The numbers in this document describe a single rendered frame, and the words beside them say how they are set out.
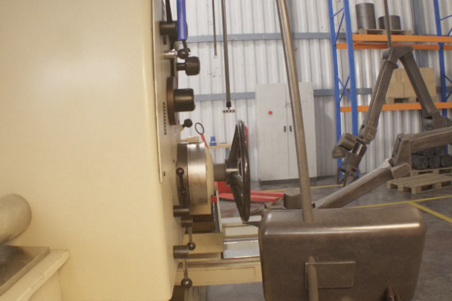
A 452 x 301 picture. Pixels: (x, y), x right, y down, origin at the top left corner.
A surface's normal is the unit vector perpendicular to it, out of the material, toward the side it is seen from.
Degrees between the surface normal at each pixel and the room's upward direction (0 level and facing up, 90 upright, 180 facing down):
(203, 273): 90
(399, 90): 90
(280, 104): 90
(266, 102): 90
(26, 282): 0
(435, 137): 101
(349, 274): 109
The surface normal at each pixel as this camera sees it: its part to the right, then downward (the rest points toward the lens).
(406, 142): -0.12, 0.29
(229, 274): 0.04, 0.04
